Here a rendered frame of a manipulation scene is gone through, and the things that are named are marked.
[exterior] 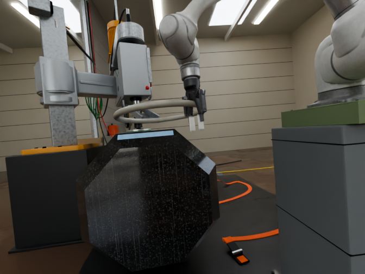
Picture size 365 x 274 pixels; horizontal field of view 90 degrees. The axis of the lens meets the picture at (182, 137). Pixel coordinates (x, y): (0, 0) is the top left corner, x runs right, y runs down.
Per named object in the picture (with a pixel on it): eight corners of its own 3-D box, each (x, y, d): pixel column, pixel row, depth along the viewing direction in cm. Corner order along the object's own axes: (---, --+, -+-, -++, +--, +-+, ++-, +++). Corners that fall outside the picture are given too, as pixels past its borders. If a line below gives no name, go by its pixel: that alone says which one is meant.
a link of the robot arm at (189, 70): (190, 73, 91) (191, 85, 91) (176, 69, 85) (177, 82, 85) (203, 66, 84) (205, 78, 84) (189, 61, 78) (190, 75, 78)
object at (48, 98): (27, 105, 155) (22, 56, 154) (51, 110, 189) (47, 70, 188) (71, 102, 159) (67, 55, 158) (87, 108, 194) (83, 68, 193)
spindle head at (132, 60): (119, 106, 177) (115, 59, 176) (142, 105, 186) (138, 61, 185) (124, 98, 144) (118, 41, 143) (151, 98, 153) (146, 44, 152)
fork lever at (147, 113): (121, 108, 176) (121, 103, 175) (141, 107, 184) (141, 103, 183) (136, 124, 116) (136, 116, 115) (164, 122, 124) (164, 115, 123)
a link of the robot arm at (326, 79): (351, 89, 81) (346, 39, 80) (385, 80, 64) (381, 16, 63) (309, 95, 85) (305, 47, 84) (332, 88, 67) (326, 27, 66)
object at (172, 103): (111, 125, 112) (110, 120, 112) (183, 121, 132) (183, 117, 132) (117, 107, 67) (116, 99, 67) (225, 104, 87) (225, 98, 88)
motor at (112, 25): (107, 63, 223) (104, 30, 222) (133, 65, 236) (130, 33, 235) (108, 54, 198) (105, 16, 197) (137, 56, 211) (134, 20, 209)
